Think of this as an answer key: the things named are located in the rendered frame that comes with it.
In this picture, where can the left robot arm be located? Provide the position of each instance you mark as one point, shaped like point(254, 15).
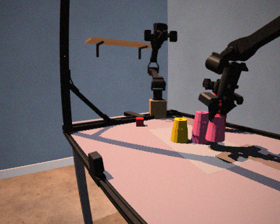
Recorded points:
point(157, 81)

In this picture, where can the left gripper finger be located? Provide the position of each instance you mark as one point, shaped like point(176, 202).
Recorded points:
point(165, 36)
point(158, 34)

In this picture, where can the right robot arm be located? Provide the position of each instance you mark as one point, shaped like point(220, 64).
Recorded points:
point(240, 49)

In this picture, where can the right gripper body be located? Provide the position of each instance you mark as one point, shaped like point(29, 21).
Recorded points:
point(223, 93)

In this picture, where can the small red cube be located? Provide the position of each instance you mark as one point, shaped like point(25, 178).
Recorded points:
point(139, 121)

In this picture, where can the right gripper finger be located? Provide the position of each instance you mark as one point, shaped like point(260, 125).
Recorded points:
point(212, 112)
point(226, 107)

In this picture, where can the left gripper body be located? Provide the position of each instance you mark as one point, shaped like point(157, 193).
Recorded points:
point(172, 36)

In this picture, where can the pink cup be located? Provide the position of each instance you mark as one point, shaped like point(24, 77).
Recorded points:
point(216, 129)
point(200, 123)
point(199, 139)

